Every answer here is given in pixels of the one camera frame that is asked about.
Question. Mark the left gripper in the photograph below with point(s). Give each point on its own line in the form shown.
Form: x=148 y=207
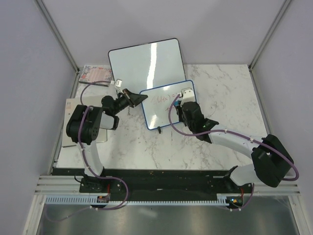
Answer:
x=133 y=99

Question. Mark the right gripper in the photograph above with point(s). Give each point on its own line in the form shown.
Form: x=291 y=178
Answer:
x=179 y=111

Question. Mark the blue-framed small whiteboard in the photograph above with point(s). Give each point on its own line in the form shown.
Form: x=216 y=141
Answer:
x=156 y=106

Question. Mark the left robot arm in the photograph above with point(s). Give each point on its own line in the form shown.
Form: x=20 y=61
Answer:
x=86 y=121

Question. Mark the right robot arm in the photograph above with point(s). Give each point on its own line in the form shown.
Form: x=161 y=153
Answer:
x=270 y=160

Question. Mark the black-framed large whiteboard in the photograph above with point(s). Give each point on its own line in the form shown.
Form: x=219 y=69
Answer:
x=147 y=66

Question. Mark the floral notepad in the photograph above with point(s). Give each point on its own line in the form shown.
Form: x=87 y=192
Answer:
x=99 y=75

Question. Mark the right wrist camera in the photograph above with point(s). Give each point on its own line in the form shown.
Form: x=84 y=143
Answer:
x=187 y=95

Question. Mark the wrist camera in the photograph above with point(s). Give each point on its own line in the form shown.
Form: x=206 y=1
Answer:
x=187 y=95
x=118 y=84

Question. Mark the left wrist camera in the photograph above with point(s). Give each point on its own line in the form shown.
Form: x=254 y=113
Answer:
x=118 y=84

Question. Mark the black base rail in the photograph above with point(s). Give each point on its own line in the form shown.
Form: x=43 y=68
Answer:
x=210 y=181

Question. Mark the white cable duct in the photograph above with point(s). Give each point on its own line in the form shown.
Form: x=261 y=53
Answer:
x=95 y=200

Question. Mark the aluminium rail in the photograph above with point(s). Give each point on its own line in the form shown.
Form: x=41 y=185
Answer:
x=57 y=185

